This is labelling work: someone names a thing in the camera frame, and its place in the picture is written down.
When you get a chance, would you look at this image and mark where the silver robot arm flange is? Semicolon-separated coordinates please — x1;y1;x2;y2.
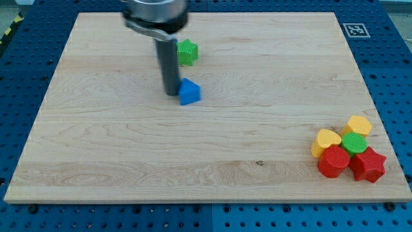
123;0;189;41

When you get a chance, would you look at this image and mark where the blue triangular block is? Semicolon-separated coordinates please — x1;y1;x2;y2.
178;78;201;106

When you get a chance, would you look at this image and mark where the green star block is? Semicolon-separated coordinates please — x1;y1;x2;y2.
177;39;198;66

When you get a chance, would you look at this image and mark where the wooden board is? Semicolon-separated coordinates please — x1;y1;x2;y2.
5;12;411;204

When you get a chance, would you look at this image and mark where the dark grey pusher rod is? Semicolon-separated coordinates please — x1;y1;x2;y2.
154;39;180;96

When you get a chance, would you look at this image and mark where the yellow heart block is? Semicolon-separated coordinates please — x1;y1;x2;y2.
311;129;342;158

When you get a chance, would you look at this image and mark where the red cylinder block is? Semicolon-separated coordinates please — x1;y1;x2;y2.
317;145;350;179

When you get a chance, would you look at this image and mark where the green cylinder block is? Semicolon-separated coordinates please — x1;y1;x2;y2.
340;132;368;158

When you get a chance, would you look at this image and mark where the yellow pentagon block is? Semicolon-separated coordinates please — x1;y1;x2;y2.
340;115;373;138

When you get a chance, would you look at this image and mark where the red star block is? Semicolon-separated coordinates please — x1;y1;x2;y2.
348;146;387;183

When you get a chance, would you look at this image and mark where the white fiducial marker tag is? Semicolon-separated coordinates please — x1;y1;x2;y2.
343;23;370;38

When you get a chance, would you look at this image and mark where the yellow black hazard tape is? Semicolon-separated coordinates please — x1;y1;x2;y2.
1;12;24;47

